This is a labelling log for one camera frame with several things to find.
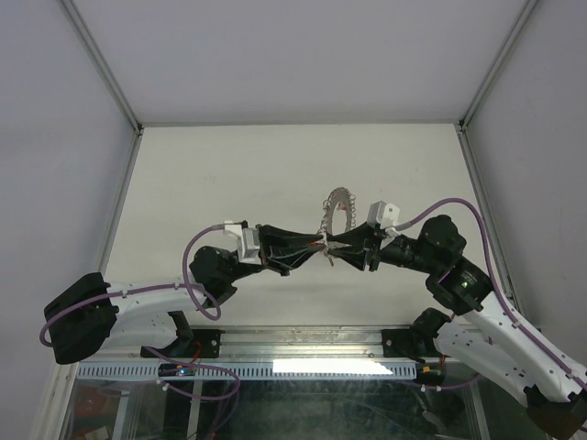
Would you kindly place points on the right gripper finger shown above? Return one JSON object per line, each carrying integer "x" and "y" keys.
{"x": 354, "y": 256}
{"x": 355, "y": 237}

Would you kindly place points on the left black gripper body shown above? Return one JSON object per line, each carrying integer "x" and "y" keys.
{"x": 264, "y": 260}

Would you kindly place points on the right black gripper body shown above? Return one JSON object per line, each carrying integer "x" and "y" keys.
{"x": 372, "y": 257}

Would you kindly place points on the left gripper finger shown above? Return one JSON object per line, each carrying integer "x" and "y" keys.
{"x": 274, "y": 237}
{"x": 283, "y": 260}

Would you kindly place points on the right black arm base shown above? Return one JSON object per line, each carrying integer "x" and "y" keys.
{"x": 410, "y": 342}

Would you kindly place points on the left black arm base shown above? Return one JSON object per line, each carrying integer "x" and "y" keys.
{"x": 198, "y": 343}

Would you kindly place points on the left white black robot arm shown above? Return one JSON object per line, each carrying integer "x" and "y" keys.
{"x": 93, "y": 314}

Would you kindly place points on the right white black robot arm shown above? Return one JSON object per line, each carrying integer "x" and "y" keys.
{"x": 508, "y": 349}

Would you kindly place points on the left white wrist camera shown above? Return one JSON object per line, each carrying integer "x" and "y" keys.
{"x": 247, "y": 240}

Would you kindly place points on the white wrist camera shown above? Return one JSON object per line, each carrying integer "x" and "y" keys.
{"x": 247, "y": 240}
{"x": 383, "y": 215}

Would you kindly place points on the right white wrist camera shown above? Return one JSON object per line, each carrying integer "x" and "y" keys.
{"x": 383, "y": 215}

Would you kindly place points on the aluminium mounting rail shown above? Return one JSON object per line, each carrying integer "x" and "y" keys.
{"x": 239, "y": 343}

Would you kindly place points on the white slotted cable duct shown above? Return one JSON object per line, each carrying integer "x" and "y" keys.
{"x": 280, "y": 369}

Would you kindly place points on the left aluminium frame post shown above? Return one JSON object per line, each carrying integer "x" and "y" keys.
{"x": 97, "y": 58}

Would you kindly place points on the aluminium frame post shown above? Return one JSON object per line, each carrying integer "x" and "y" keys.
{"x": 97, "y": 58}
{"x": 499, "y": 61}

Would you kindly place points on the right aluminium frame post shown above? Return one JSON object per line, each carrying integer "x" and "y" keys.
{"x": 499, "y": 61}

